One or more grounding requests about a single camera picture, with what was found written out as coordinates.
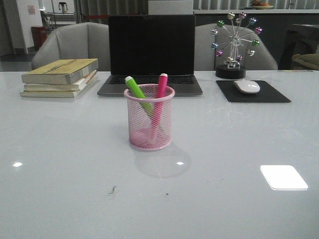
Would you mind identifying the pink highlighter pen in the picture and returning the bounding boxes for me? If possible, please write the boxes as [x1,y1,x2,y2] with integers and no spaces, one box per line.
[151,73,167,141]

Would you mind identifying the green highlighter pen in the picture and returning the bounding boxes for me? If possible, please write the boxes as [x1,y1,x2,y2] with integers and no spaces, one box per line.
[125,76,165,131]

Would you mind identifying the pink mesh pen holder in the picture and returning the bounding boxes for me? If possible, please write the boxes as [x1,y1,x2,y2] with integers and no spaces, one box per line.
[124,84,175,150]

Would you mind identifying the grey laptop computer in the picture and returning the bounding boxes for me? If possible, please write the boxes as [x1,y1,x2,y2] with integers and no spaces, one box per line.
[97,14,203,97]

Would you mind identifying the middle white book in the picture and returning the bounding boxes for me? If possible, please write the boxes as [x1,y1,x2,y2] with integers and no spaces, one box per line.
[24,70,97,91]

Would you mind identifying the white book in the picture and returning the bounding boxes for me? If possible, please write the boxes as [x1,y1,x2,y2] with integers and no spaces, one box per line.
[24,70,97,91]
[20,78,94,98]

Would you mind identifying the white computer mouse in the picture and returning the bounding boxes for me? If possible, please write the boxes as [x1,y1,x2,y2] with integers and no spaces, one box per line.
[233,79,260,94]

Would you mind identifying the right grey armchair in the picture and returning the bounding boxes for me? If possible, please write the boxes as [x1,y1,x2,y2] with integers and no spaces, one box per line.
[194,23,278,71]

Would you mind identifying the grey armchair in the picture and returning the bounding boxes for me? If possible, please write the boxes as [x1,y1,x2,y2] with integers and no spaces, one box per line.
[194,23,278,71]
[31,22,111,71]

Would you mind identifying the top yellow book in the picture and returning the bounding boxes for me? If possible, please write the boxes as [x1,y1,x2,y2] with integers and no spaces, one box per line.
[21,58,99,85]

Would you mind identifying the left grey armchair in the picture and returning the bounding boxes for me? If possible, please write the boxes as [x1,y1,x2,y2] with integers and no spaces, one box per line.
[31,22,111,71]

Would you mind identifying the ferris wheel kinetic desk toy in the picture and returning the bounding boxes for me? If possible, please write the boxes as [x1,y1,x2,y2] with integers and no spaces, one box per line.
[211,11,263,79]

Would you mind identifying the black mouse pad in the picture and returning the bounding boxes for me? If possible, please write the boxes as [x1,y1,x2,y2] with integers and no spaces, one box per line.
[216,80,291,103]

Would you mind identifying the bottom white book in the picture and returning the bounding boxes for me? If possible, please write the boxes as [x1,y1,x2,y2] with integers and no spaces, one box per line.
[20,78,94,98]

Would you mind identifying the red bin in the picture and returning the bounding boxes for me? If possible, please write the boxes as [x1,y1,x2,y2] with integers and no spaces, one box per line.
[31,26,47,51]

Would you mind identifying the fruit bowl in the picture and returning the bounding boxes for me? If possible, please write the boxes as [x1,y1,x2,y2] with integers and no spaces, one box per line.
[251,0,274,10]

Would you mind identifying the dark side chair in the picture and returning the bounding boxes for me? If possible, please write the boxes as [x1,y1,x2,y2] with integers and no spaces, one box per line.
[279,24,319,70]

